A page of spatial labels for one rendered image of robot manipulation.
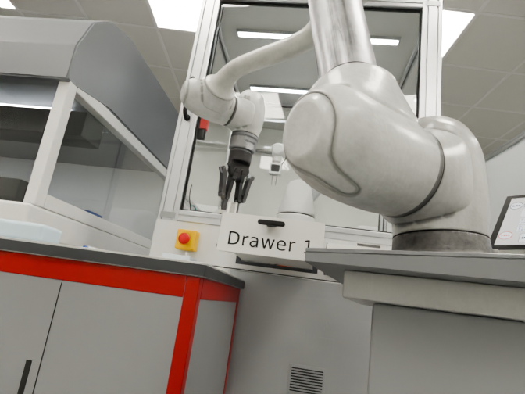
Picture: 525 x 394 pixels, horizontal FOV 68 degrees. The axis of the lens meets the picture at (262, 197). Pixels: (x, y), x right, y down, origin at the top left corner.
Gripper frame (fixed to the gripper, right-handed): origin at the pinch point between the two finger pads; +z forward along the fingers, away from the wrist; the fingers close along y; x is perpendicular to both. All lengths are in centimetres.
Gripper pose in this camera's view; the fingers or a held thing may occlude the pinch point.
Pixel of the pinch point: (229, 212)
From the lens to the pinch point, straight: 126.1
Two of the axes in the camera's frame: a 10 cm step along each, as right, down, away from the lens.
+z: -1.8, 9.6, -2.0
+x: -6.1, 0.5, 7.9
